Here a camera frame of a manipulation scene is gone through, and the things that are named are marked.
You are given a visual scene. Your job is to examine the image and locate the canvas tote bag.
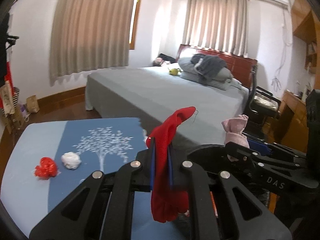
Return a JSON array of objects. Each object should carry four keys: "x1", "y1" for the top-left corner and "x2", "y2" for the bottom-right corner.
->
[{"x1": 1, "y1": 81, "x2": 15, "y2": 116}]

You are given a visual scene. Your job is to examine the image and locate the wooden desk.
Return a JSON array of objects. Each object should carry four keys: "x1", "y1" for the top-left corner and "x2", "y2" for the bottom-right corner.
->
[{"x1": 271, "y1": 90, "x2": 309, "y2": 153}]

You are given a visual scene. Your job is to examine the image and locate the beige curtain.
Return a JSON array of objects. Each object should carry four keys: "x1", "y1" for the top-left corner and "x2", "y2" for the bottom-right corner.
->
[
  {"x1": 182, "y1": 0, "x2": 249, "y2": 58},
  {"x1": 49, "y1": 0, "x2": 134, "y2": 83}
]

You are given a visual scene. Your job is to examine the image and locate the grey pillow stack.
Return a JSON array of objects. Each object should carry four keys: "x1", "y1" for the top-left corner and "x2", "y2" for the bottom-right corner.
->
[{"x1": 178, "y1": 54, "x2": 242, "y2": 90}]

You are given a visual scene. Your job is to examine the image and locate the red wooden headboard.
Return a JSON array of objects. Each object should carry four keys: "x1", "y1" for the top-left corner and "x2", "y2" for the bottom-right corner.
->
[{"x1": 176, "y1": 44, "x2": 257, "y2": 88}]

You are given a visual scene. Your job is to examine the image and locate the blue tree-print tablecloth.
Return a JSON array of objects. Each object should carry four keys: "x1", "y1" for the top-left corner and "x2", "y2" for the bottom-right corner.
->
[{"x1": 1, "y1": 118, "x2": 146, "y2": 236}]

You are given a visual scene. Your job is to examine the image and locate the striped basket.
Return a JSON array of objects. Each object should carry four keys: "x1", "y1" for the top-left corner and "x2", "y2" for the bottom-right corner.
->
[{"x1": 12, "y1": 87, "x2": 20, "y2": 108}]

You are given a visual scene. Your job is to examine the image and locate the red plastic bag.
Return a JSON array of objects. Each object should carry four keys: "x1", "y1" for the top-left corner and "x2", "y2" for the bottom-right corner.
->
[{"x1": 34, "y1": 157, "x2": 58, "y2": 179}]

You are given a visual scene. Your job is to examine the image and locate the dark grey folded blanket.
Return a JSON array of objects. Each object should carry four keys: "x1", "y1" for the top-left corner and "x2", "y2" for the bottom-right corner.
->
[{"x1": 191, "y1": 54, "x2": 231, "y2": 81}]

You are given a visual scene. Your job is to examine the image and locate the grey bed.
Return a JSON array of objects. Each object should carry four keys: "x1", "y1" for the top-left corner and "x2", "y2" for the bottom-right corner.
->
[{"x1": 85, "y1": 67, "x2": 249, "y2": 149}]

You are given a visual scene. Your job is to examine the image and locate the green plush toy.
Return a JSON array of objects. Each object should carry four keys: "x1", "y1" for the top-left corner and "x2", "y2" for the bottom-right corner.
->
[{"x1": 169, "y1": 68, "x2": 181, "y2": 76}]

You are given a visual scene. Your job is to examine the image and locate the brown paper bag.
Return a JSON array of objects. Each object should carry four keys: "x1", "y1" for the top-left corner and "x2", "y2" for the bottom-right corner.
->
[{"x1": 26, "y1": 95, "x2": 40, "y2": 113}]

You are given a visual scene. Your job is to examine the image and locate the pink plush toy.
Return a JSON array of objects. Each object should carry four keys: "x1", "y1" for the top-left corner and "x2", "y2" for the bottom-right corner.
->
[{"x1": 152, "y1": 57, "x2": 164, "y2": 67}]

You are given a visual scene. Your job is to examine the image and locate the red cloth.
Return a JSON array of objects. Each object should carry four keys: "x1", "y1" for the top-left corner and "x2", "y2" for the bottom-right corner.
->
[{"x1": 146, "y1": 106, "x2": 196, "y2": 223}]

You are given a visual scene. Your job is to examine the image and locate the wooden coat rack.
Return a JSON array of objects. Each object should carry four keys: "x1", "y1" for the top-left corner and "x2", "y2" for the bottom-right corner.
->
[{"x1": 0, "y1": 12, "x2": 19, "y2": 80}]

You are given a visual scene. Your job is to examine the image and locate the red hanging garment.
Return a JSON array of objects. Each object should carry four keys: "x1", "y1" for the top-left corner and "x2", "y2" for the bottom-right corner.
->
[{"x1": 0, "y1": 61, "x2": 14, "y2": 96}]

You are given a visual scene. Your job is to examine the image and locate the right beige curtain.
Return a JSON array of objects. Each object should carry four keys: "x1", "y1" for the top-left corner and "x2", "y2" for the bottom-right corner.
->
[{"x1": 182, "y1": 0, "x2": 249, "y2": 58}]

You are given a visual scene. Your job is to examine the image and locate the left beige curtain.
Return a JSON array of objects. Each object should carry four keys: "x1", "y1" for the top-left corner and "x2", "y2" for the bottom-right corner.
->
[{"x1": 49, "y1": 0, "x2": 134, "y2": 83}]

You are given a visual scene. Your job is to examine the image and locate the black-lined trash bin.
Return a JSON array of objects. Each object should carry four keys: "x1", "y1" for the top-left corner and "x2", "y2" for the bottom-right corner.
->
[{"x1": 175, "y1": 143, "x2": 276, "y2": 221}]

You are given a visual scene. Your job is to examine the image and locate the white tissue ball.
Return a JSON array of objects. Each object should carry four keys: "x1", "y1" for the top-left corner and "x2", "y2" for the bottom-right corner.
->
[{"x1": 61, "y1": 152, "x2": 81, "y2": 170}]

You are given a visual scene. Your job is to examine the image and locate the pink sock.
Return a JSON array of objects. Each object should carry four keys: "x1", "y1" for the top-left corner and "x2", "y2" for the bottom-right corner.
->
[{"x1": 222, "y1": 115, "x2": 249, "y2": 148}]

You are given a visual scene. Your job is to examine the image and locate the black office chair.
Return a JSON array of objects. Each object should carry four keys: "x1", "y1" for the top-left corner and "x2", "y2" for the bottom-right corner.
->
[{"x1": 244, "y1": 65, "x2": 281, "y2": 141}]

